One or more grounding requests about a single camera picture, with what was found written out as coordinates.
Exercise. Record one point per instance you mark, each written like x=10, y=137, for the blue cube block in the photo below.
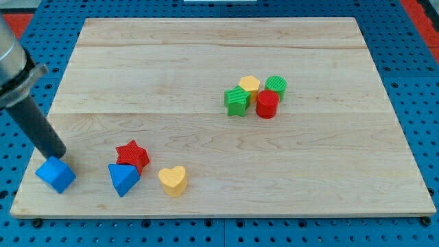
x=56, y=173

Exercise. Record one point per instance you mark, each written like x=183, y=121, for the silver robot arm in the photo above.
x=19, y=72

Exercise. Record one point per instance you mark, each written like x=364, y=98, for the blue triangle block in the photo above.
x=123, y=177

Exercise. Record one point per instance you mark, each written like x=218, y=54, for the green star block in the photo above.
x=236, y=101

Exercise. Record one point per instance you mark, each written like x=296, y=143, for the yellow hexagon block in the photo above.
x=250, y=84

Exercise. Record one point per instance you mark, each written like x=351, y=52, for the red cylinder block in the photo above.
x=267, y=103

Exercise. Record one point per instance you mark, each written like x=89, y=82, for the wooden board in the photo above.
x=335, y=147

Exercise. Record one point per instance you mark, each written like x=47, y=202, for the green cylinder block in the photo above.
x=277, y=84

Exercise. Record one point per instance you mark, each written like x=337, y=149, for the yellow heart block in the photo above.
x=174, y=181

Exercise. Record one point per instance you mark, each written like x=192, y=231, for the red star block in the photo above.
x=132, y=154

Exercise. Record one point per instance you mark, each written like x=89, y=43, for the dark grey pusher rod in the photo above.
x=32, y=121

